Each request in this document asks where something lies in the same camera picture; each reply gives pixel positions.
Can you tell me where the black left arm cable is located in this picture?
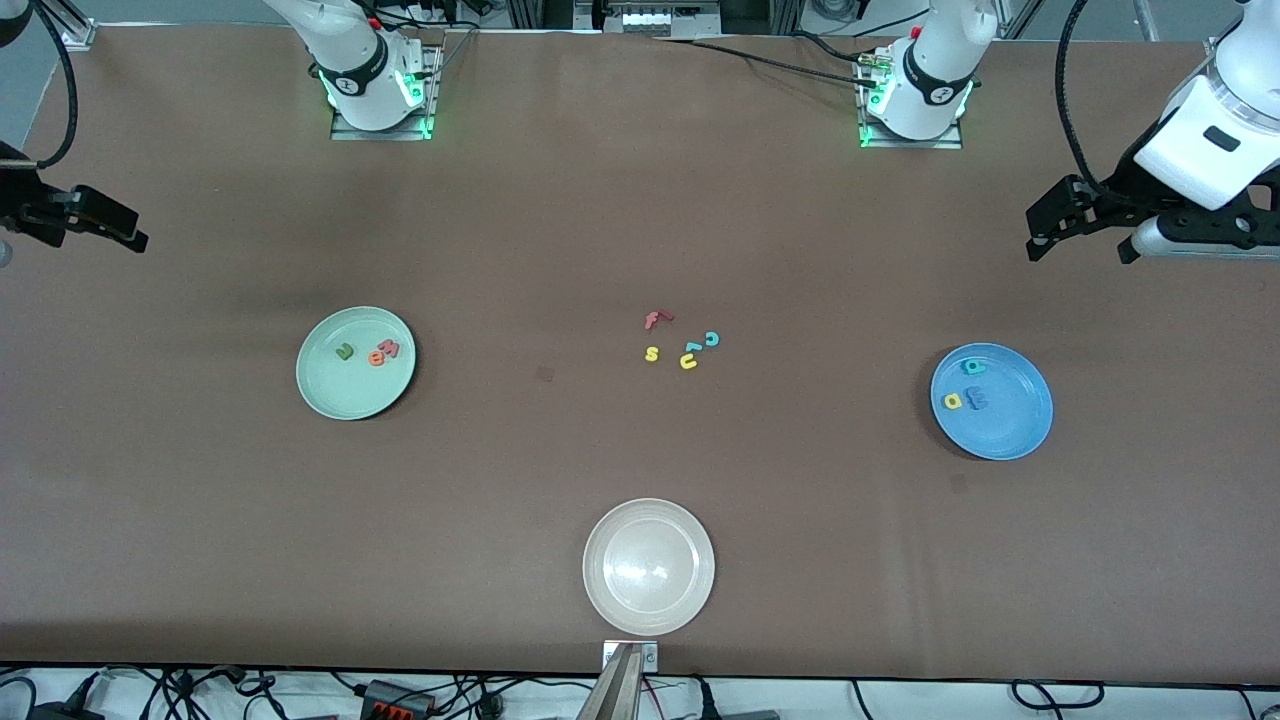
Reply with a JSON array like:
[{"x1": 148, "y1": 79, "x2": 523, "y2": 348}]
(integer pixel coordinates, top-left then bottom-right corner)
[{"x1": 1056, "y1": 0, "x2": 1103, "y2": 193}]

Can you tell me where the looped black floor cable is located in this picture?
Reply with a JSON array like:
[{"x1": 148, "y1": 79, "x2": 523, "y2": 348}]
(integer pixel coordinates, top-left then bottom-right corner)
[{"x1": 1010, "y1": 680, "x2": 1107, "y2": 711}]

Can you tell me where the aluminium profile bar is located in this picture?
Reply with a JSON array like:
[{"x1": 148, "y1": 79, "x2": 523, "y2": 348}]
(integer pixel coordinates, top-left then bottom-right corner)
[{"x1": 578, "y1": 643, "x2": 646, "y2": 720}]

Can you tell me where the black red power strip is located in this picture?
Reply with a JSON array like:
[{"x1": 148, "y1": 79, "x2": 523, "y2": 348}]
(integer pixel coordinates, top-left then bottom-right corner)
[{"x1": 362, "y1": 680, "x2": 436, "y2": 719}]

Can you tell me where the cream plate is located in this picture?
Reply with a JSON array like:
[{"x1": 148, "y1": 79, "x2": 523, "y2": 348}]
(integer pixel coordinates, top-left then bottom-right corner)
[{"x1": 583, "y1": 498, "x2": 716, "y2": 637}]

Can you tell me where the blue plate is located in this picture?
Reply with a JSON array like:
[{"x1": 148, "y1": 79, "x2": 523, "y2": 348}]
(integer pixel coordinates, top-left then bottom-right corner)
[{"x1": 930, "y1": 343, "x2": 1054, "y2": 461}]

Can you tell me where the small metal bracket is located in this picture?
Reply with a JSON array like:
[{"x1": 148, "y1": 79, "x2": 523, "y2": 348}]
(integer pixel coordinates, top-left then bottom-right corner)
[{"x1": 602, "y1": 640, "x2": 659, "y2": 673}]

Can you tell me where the short black table cable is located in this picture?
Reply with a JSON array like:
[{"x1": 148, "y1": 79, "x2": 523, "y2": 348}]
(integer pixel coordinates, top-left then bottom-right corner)
[{"x1": 795, "y1": 30, "x2": 881, "y2": 63}]

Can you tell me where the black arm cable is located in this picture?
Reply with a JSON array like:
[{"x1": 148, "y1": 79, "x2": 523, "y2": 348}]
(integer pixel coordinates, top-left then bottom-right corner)
[
  {"x1": 1056, "y1": 0, "x2": 1103, "y2": 193},
  {"x1": 30, "y1": 0, "x2": 79, "y2": 171}
]

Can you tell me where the long black table cable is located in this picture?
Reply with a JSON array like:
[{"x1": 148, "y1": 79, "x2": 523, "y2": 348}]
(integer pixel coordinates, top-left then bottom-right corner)
[{"x1": 650, "y1": 30, "x2": 881, "y2": 91}]

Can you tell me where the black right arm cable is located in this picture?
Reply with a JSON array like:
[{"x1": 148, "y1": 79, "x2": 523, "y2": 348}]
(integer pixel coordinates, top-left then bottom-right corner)
[{"x1": 30, "y1": 0, "x2": 79, "y2": 171}]

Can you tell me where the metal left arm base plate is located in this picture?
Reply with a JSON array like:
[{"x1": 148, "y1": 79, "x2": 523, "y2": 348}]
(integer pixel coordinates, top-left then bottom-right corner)
[{"x1": 858, "y1": 75, "x2": 966, "y2": 151}]

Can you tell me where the green plate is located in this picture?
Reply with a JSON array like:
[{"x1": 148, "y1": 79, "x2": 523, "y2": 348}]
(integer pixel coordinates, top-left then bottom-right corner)
[{"x1": 296, "y1": 306, "x2": 417, "y2": 421}]

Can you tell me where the grey metal equipment box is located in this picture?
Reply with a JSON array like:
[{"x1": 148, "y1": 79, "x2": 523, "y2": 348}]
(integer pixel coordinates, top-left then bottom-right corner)
[{"x1": 575, "y1": 0, "x2": 723, "y2": 38}]

